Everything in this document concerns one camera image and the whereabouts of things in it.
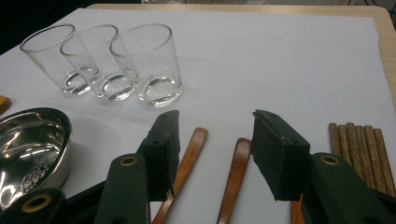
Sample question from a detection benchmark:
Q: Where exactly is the white paper sheet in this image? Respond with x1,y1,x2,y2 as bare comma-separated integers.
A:
0,7,396,224

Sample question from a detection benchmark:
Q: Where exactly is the steel bowl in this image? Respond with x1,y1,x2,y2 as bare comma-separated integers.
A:
0,106,73,216

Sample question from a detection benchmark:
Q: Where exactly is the square wooden coaster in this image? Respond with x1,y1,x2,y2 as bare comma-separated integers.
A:
0,94,13,117

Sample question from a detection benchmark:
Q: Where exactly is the row of wooden chopsticks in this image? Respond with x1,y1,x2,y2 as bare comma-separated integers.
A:
328,121,396,199

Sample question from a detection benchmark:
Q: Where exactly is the clear drinking glass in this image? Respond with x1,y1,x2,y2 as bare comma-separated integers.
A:
60,23,134,102
109,22,183,108
19,23,94,96

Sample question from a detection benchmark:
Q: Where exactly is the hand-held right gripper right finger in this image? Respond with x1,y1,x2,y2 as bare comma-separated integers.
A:
251,109,396,224

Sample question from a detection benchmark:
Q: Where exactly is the wooden spoon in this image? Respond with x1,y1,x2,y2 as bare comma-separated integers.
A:
151,126,209,224
290,193,305,224
216,137,252,224

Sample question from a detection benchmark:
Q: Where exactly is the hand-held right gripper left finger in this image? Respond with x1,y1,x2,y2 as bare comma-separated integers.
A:
92,110,181,224

